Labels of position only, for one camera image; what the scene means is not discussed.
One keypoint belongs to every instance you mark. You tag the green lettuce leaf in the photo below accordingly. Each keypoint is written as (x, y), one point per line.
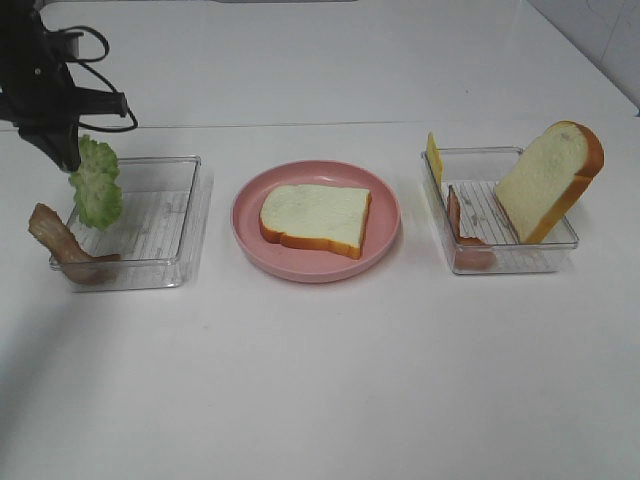
(98, 197)

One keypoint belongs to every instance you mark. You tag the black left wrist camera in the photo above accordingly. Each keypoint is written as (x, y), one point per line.
(95, 102)

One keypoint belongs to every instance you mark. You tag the bacon strip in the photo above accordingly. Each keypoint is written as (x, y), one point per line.
(55, 235)
(472, 253)

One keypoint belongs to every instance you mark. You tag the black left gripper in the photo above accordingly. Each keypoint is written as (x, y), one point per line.
(35, 82)

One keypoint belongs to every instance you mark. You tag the right clear plastic tray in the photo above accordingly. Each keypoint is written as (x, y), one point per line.
(473, 173)

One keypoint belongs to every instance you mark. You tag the pink round plate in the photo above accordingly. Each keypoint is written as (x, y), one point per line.
(315, 266)

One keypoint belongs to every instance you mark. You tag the left clear plastic tray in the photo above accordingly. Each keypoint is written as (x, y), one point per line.
(159, 234)

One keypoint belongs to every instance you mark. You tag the yellow cheese slice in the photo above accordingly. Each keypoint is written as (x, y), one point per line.
(434, 158)

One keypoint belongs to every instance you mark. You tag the clear plastic tray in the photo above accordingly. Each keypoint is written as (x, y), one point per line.
(159, 234)
(473, 173)

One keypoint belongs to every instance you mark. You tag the bread slice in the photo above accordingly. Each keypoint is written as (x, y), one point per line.
(548, 179)
(316, 217)

